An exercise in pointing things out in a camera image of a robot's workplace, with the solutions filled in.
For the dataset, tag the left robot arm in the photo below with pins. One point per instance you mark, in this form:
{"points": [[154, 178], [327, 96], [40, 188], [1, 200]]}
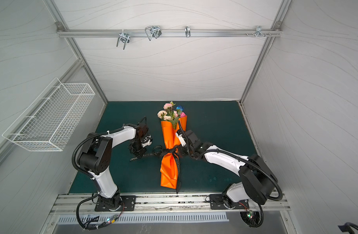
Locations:
{"points": [[92, 157]]}

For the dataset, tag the metal hook clamp middle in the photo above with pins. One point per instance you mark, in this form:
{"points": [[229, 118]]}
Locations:
{"points": [[153, 32]]}

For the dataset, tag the green table mat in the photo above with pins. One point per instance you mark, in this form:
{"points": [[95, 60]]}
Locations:
{"points": [[218, 122]]}

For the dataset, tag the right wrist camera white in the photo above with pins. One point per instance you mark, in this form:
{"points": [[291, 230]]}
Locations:
{"points": [[181, 139]]}

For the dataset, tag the light pink fake rose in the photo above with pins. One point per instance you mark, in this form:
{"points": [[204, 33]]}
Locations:
{"points": [[169, 108]]}

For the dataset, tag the metal bracket clamp right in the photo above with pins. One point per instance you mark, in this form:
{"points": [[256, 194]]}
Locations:
{"points": [[258, 33]]}

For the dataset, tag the metal ring clamp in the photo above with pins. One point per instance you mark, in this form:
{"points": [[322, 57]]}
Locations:
{"points": [[187, 31]]}

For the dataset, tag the metal hook clamp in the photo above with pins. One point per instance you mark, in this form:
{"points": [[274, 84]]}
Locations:
{"points": [[123, 39], [153, 32]]}

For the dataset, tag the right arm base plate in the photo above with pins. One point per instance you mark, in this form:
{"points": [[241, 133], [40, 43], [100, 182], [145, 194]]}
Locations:
{"points": [[217, 201]]}

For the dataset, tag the aluminium crossbar rail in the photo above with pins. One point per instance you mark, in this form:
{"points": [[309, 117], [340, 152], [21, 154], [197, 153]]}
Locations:
{"points": [[166, 33]]}

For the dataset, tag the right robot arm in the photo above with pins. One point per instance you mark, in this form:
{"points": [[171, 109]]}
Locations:
{"points": [[257, 181]]}

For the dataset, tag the orange wrapping paper sheet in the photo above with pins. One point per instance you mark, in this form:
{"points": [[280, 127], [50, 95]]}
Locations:
{"points": [[169, 133]]}

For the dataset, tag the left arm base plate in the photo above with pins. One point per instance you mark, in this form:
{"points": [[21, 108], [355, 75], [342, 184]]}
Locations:
{"points": [[126, 203]]}

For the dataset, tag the white slotted cable duct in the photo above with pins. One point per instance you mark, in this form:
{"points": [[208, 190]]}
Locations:
{"points": [[135, 218]]}

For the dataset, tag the black printed ribbon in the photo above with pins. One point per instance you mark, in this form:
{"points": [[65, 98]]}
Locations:
{"points": [[169, 168]]}

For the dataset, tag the blue fake flower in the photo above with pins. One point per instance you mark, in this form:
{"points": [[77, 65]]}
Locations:
{"points": [[179, 108]]}

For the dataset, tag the white wire basket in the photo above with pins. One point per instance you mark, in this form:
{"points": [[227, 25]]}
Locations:
{"points": [[47, 124]]}

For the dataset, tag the aluminium front rail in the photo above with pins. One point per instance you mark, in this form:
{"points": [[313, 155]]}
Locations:
{"points": [[158, 203]]}

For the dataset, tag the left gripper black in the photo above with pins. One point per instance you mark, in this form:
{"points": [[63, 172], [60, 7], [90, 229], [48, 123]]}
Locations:
{"points": [[138, 153]]}

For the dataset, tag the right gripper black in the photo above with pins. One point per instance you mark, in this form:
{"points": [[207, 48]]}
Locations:
{"points": [[184, 136]]}

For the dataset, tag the metal hook clamp left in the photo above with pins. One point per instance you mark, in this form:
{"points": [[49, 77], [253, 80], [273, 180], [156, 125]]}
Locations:
{"points": [[123, 39]]}

